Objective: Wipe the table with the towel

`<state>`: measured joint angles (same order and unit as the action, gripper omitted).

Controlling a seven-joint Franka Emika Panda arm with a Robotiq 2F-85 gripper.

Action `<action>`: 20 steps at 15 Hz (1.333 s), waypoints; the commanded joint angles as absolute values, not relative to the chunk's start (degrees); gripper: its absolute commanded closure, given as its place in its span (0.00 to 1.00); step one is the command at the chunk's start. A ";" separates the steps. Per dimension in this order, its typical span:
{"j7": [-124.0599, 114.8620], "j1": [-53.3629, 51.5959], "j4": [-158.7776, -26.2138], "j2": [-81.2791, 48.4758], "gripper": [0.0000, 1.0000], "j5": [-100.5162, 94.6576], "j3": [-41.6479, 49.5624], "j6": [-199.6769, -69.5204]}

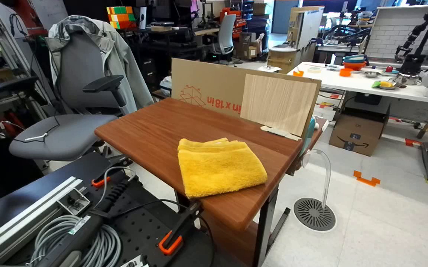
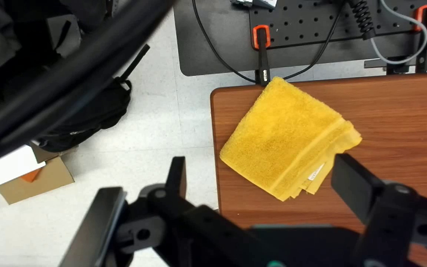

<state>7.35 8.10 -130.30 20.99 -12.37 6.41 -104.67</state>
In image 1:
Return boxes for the yellow towel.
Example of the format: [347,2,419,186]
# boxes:
[176,137,269,201]

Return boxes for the cardboard box with orange print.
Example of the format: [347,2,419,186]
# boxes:
[169,57,255,119]

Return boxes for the light wooden board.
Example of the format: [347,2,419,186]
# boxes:
[239,72,322,143]

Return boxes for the light grey office chair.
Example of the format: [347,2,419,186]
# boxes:
[211,12,239,58]

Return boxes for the beige roll stack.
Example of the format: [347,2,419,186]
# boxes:
[266,46,300,74]

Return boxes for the grey jacket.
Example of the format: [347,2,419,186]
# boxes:
[46,14,156,116]

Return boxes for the round grey floor drain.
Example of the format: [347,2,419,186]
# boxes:
[291,196,338,233]

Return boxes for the tall beige cardboard box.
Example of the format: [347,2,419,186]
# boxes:
[286,5,325,51]

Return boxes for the cardboard box with drone print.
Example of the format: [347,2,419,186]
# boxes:
[327,106,392,159]

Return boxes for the grey office chair with armrests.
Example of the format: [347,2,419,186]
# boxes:
[7,17,148,163]

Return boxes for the small orange object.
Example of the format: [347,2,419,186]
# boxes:
[337,66,355,79]

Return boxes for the colourful block box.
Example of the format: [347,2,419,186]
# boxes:
[104,5,139,31]

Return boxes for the white work table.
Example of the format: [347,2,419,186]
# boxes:
[285,61,428,187]

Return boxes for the orange bowl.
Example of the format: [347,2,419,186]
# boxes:
[341,54,370,72]

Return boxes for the yellow green item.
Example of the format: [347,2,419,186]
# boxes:
[371,77,399,92]

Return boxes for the white pegboard panel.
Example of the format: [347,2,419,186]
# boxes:
[364,3,428,67]

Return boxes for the black table leg frame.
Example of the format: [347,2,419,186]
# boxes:
[251,186,292,267]

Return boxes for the white hose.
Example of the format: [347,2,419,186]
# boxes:
[313,147,334,209]

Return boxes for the black clamp with orange handle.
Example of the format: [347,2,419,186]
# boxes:
[89,166,132,192]
[156,199,203,258]

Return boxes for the black thick cable sleeve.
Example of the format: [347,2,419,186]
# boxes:
[37,177,133,267]

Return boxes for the grey cable bundle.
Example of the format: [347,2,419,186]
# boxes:
[25,214,124,267]

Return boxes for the orange floor bracket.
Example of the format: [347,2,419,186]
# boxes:
[352,169,382,189]

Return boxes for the long aluminium rail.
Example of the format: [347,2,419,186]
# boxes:
[0,174,84,264]

